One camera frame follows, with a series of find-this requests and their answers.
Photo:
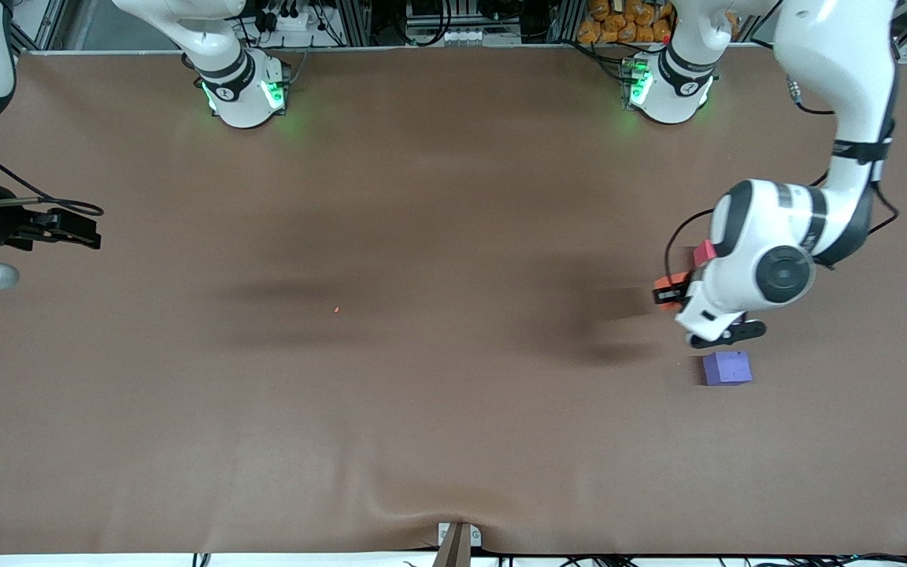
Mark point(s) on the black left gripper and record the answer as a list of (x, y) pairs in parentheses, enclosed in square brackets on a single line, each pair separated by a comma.
[(669, 294)]

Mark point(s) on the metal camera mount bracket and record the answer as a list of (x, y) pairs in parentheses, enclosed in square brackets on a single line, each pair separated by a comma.
[(458, 543)]

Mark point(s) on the brown table cover sheet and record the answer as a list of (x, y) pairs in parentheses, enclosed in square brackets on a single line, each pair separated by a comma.
[(453, 441)]

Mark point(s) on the white power strip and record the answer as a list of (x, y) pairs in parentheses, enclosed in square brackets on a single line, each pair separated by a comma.
[(290, 20)]

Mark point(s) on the purple foam block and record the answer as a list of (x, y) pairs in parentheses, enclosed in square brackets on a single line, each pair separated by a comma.
[(727, 368)]

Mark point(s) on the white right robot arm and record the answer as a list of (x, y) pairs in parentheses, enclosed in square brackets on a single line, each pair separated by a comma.
[(233, 71)]

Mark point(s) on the white connector block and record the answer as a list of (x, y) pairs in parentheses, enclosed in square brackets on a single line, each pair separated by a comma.
[(465, 36)]

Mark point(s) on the orange foam block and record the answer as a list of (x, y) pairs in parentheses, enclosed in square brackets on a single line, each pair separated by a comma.
[(670, 281)]

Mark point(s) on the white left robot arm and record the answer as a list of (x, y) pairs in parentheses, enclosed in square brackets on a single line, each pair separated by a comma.
[(768, 252)]

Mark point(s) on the red foam block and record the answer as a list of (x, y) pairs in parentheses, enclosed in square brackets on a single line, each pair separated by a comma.
[(704, 253)]

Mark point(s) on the pile of orange objects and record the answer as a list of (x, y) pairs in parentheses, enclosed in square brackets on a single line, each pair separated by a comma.
[(623, 22)]

